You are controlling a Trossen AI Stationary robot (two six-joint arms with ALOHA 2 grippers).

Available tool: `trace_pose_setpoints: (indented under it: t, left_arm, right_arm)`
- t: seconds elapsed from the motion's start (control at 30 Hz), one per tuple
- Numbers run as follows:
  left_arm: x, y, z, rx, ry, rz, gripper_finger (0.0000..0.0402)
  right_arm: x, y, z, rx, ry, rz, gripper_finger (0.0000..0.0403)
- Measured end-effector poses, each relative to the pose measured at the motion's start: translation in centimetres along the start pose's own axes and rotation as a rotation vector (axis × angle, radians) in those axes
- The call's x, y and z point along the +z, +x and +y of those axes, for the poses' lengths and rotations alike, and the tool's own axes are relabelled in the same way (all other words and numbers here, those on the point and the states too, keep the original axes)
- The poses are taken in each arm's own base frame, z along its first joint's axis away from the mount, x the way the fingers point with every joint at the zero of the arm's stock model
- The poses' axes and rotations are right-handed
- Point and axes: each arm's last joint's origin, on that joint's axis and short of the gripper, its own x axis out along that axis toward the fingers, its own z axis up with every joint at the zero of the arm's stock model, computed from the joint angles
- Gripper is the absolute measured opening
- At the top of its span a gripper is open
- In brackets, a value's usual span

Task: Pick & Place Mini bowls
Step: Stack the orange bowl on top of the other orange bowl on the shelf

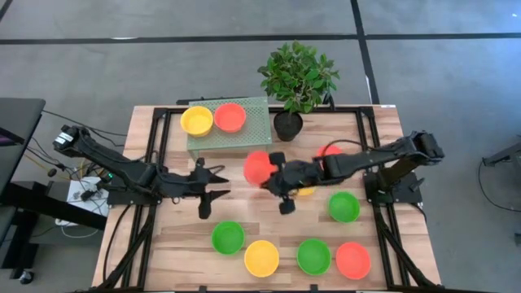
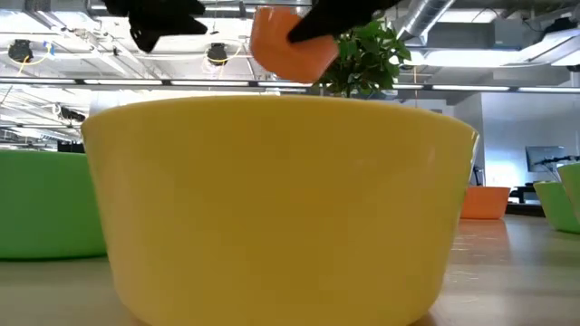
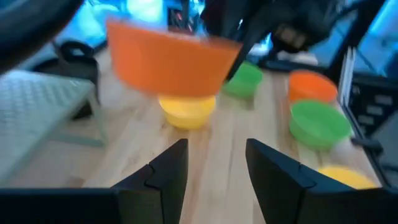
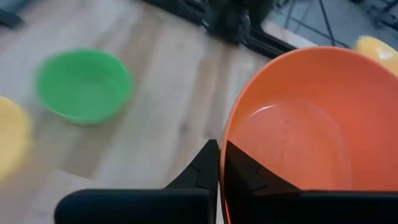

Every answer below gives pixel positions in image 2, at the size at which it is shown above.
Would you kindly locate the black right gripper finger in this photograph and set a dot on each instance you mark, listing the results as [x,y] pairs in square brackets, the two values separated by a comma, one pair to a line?
[335,20]

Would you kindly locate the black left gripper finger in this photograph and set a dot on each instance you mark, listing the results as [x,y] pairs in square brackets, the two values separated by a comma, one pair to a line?
[190,28]
[188,6]

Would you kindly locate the orange plastic mini bowl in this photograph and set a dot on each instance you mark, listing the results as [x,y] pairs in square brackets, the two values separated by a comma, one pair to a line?
[487,204]
[290,59]

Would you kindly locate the yellow plastic mini bowl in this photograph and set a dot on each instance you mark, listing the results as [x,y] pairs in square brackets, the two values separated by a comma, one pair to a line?
[281,204]

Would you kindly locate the green plastic mini bowl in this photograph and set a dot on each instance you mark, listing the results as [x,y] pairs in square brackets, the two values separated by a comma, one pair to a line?
[550,206]
[573,190]
[45,204]

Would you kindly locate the black background robot arm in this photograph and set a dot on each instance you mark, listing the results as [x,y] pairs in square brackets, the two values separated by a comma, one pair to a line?
[562,159]
[476,176]

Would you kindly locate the green leafy potted plant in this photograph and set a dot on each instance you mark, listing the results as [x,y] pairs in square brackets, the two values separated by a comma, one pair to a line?
[371,63]

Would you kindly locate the black ceiling mounted device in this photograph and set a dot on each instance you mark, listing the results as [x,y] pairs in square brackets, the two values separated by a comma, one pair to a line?
[72,115]

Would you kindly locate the grey background monitor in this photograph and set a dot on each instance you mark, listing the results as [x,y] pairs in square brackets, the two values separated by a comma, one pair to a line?
[544,158]

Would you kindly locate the black background table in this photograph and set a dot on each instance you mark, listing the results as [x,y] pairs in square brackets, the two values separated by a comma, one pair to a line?
[525,199]

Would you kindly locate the long ceiling light rail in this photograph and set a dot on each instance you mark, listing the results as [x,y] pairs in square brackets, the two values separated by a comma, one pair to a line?
[471,88]
[122,82]

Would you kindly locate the smooth silver ventilation duct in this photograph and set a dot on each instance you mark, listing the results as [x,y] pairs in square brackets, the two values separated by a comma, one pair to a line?
[426,18]

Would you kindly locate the grey rectangular air duct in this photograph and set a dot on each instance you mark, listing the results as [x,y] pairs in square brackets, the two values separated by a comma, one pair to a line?
[466,35]

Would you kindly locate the wall air vent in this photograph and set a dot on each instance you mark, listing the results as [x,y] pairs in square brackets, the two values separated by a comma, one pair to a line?
[437,111]

